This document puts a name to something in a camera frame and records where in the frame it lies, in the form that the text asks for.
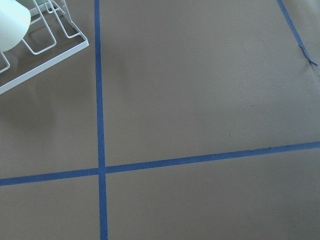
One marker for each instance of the white cup in rack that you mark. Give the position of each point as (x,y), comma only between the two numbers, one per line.
(15,20)

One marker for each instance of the white wire cup rack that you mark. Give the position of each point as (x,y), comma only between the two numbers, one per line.
(51,38)

